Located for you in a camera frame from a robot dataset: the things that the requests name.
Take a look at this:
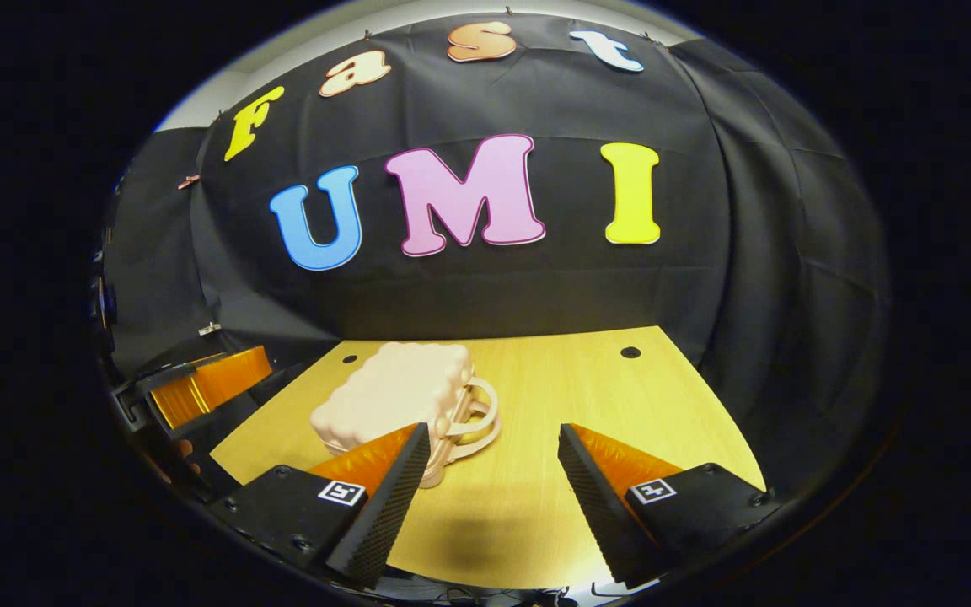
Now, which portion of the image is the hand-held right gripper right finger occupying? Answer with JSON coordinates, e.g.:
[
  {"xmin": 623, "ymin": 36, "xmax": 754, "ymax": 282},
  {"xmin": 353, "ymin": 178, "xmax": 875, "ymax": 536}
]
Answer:
[{"xmin": 556, "ymin": 422, "xmax": 786, "ymax": 589}]

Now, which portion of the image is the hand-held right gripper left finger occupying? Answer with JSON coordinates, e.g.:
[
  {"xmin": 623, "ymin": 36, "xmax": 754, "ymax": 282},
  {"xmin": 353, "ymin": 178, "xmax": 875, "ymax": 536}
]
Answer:
[{"xmin": 214, "ymin": 422, "xmax": 432, "ymax": 591}]

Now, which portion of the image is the pink scalloped suitcase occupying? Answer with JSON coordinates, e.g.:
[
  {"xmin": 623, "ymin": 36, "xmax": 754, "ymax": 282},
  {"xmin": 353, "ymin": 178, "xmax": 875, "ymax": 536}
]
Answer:
[{"xmin": 308, "ymin": 341, "xmax": 503, "ymax": 490}]

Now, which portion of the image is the black backdrop cloth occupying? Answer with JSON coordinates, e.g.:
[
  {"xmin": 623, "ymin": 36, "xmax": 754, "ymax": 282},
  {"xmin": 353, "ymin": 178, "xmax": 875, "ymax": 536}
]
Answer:
[{"xmin": 98, "ymin": 13, "xmax": 895, "ymax": 507}]

